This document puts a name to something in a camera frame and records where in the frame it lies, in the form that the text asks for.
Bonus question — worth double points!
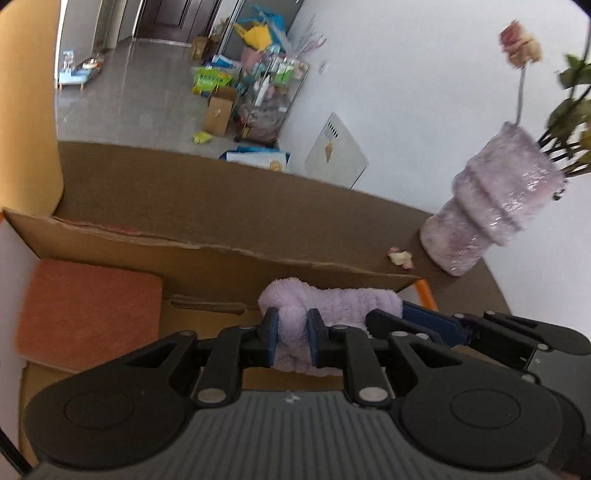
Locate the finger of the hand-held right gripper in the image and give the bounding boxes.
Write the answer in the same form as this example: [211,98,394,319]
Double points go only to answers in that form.
[365,308,542,385]
[402,300,591,355]

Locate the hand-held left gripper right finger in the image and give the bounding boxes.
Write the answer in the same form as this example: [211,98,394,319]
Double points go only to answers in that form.
[307,308,467,409]

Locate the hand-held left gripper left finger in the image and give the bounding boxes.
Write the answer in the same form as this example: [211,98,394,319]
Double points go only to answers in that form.
[115,307,280,409]

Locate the purple fluffy towel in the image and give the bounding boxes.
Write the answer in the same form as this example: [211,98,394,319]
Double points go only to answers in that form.
[257,277,404,376]

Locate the cardboard box with orange rim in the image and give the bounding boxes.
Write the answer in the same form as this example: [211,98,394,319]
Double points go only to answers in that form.
[0,208,437,468]

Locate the purple ribbed vase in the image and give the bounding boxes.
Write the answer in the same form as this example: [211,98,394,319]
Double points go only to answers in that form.
[419,121,565,278]

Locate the white flat panel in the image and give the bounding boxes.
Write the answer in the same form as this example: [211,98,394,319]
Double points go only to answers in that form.
[304,112,370,190]

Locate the blue and white bag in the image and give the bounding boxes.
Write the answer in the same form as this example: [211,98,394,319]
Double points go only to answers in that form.
[219,146,291,173]

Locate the orange foam pad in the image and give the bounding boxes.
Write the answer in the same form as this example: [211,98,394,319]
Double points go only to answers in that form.
[16,258,164,374]

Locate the brown cardboard carton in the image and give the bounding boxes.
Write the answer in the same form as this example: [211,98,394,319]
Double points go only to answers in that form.
[204,87,240,137]

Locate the green plastic bag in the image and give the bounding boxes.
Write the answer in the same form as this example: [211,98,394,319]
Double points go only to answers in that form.
[191,66,234,99]

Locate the pink artificial flower bouquet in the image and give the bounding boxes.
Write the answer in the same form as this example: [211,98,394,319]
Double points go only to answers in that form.
[499,20,591,179]

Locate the pale dried branches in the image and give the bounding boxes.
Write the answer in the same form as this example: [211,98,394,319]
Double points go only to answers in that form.
[285,14,329,58]

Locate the yellow bag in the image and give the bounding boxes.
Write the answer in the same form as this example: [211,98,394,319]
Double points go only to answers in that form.
[232,22,272,52]

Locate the grey metal cabinet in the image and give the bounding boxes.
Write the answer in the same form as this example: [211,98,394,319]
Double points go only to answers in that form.
[221,0,304,58]

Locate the small low table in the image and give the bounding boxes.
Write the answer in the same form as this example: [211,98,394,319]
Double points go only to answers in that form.
[57,50,106,91]

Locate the dark door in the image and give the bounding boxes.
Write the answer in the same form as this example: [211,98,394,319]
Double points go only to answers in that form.
[137,0,195,46]

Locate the wire storage rack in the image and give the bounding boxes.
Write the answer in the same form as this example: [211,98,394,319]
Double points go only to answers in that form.
[233,52,310,145]

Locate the yellow jug with grey handle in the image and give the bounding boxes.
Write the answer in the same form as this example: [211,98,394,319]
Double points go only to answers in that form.
[0,0,64,219]

